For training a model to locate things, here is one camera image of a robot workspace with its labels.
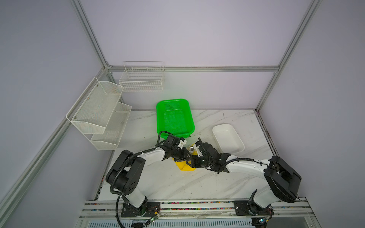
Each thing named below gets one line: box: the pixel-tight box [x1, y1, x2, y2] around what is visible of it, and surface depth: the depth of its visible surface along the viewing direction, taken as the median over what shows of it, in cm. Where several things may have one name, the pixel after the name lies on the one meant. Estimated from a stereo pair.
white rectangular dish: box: [212, 123, 245, 155], surface depth 104 cm
